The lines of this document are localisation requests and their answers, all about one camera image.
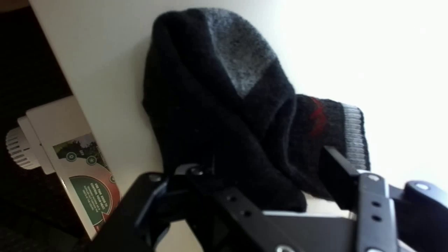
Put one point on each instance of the green white cardboard box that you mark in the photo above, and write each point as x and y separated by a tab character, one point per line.
92	196

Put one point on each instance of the white radiator knob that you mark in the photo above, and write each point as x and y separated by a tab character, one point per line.
18	149

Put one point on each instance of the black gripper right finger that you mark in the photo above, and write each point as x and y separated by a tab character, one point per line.
372	210

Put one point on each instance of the white window sill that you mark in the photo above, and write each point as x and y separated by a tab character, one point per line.
372	70

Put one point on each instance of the white radiator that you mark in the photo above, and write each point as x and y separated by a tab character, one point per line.
56	119

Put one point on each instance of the black knit sock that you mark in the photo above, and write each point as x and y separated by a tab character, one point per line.
210	116

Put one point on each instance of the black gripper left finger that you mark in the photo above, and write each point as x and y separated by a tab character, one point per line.
224	210

